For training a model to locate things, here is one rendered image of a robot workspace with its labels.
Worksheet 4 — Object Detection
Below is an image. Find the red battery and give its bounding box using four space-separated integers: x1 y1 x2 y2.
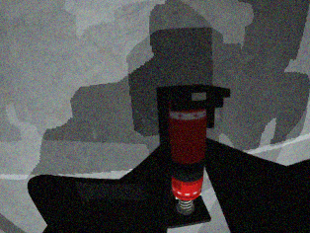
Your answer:
168 102 206 200

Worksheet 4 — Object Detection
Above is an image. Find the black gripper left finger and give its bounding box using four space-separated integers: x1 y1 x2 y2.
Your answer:
28 140 172 233

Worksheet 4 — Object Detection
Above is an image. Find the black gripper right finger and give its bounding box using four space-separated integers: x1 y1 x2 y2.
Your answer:
203 137 310 233

